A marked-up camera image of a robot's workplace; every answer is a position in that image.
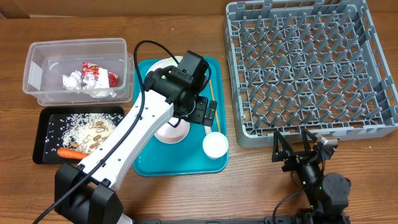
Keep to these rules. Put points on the white plastic cup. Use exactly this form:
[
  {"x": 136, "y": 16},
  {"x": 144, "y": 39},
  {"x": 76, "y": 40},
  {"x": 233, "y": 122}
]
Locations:
[{"x": 215, "y": 145}]

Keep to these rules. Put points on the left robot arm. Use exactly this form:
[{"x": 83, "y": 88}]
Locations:
[{"x": 87, "y": 193}]

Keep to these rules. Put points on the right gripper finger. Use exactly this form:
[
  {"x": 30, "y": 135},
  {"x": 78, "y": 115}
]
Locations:
[
  {"x": 282, "y": 150},
  {"x": 307, "y": 136}
]

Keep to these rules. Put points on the white bowl on plate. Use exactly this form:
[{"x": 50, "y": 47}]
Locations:
[{"x": 177, "y": 59}]

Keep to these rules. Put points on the white round plate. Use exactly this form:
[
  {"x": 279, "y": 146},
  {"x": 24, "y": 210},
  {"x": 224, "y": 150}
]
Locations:
[{"x": 162, "y": 64}]

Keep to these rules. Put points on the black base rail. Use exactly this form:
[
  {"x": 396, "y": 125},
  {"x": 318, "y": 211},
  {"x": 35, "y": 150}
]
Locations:
[{"x": 211, "y": 221}]

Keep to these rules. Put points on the rice and nuts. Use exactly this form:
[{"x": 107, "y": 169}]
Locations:
[{"x": 86, "y": 135}]

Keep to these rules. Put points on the black plastic tray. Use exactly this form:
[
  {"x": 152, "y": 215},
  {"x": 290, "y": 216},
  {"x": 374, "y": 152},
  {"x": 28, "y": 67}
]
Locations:
[{"x": 53, "y": 121}]

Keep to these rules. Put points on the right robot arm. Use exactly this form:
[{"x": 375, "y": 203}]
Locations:
[{"x": 327, "y": 194}]

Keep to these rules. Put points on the clear plastic bin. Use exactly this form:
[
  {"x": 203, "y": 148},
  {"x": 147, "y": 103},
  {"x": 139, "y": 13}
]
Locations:
[{"x": 49, "y": 64}]

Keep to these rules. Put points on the orange carrot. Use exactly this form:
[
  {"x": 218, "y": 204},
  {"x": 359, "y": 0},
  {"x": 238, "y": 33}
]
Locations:
[{"x": 71, "y": 154}]

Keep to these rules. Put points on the white plastic fork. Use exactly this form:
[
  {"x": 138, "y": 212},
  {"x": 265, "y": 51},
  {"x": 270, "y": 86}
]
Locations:
[{"x": 208, "y": 130}]

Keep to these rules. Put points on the teal plastic tray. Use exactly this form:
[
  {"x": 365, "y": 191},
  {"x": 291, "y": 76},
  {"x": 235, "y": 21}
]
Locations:
[{"x": 187, "y": 156}]

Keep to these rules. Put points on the grey plastic dish rack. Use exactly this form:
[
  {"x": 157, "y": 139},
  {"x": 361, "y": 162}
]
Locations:
[{"x": 315, "y": 65}]

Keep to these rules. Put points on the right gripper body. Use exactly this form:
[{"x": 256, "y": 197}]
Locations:
[{"x": 299, "y": 159}]

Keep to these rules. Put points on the red ketchup packet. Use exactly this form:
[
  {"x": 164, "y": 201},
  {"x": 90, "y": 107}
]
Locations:
[{"x": 91, "y": 70}]

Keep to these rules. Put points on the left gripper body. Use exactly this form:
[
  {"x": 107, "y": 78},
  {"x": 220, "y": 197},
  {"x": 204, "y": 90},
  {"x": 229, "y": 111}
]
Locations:
[{"x": 199, "y": 111}]

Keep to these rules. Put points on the pink bowl with food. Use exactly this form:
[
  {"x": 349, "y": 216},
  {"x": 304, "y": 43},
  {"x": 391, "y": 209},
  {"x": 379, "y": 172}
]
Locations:
[{"x": 170, "y": 135}]

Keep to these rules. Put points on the white napkin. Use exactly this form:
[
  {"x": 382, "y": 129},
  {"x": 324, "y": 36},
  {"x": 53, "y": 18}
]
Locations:
[{"x": 96, "y": 84}]

